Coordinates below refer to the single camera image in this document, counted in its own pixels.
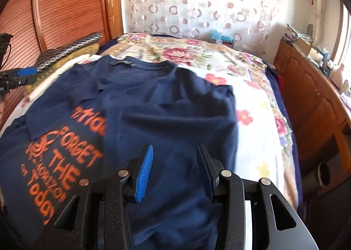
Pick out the circle-pattern lace curtain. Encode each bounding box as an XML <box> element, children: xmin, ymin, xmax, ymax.
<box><xmin>121</xmin><ymin>0</ymin><xmax>283</xmax><ymax>41</ymax></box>

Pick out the white flower-print sheet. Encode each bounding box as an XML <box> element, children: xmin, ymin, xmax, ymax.
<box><xmin>20</xmin><ymin>54</ymin><xmax>287</xmax><ymax>209</ymax></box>

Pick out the window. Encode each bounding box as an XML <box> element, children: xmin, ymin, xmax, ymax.
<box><xmin>332</xmin><ymin>0</ymin><xmax>351</xmax><ymax>75</ymax></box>

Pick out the cardboard box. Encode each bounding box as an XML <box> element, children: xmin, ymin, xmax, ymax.
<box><xmin>295</xmin><ymin>37</ymin><xmax>312</xmax><ymax>56</ymax></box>

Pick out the small blue box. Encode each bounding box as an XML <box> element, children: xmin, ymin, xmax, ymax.
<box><xmin>210</xmin><ymin>29</ymin><xmax>234</xmax><ymax>45</ymax></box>

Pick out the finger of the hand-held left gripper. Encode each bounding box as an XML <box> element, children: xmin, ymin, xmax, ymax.
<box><xmin>0</xmin><ymin>75</ymin><xmax>37</xmax><ymax>93</ymax></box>
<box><xmin>0</xmin><ymin>67</ymin><xmax>38</xmax><ymax>80</ymax></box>

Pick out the wooden slatted wardrobe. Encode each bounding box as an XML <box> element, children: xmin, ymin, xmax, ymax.
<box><xmin>0</xmin><ymin>0</ymin><xmax>124</xmax><ymax>130</ymax></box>

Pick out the yellow pillow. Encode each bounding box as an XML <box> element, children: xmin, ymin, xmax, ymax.
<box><xmin>24</xmin><ymin>43</ymin><xmax>100</xmax><ymax>95</ymax></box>

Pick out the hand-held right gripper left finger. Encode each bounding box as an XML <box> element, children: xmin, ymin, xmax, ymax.
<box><xmin>41</xmin><ymin>144</ymin><xmax>154</xmax><ymax>250</ymax></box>

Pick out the navy orange-print t-shirt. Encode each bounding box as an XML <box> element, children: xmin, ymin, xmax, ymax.
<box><xmin>0</xmin><ymin>54</ymin><xmax>240</xmax><ymax>250</ymax></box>

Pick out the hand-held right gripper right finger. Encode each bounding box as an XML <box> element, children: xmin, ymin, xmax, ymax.
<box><xmin>196</xmin><ymin>144</ymin><xmax>324</xmax><ymax>250</ymax></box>

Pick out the stack of papers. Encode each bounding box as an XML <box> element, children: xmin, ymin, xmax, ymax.
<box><xmin>282</xmin><ymin>23</ymin><xmax>313</xmax><ymax>45</ymax></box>

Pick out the pale pink bottle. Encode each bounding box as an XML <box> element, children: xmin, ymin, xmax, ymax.
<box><xmin>330</xmin><ymin>64</ymin><xmax>346</xmax><ymax>86</ymax></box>

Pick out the wooden cabinet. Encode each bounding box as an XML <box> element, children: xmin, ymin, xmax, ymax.
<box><xmin>274</xmin><ymin>38</ymin><xmax>351</xmax><ymax>176</ymax></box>

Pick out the white window curtain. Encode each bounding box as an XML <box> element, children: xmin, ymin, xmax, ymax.
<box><xmin>301</xmin><ymin>0</ymin><xmax>344</xmax><ymax>49</ymax></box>

